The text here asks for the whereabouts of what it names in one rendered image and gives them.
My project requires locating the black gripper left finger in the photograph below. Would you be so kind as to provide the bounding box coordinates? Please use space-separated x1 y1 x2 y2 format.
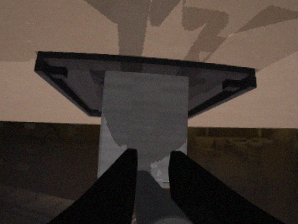
47 148 138 224

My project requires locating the grey cylinder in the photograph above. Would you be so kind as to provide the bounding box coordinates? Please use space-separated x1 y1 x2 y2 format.
134 171 192 224

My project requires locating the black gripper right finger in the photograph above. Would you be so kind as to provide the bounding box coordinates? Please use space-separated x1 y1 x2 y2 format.
168 151 285 224

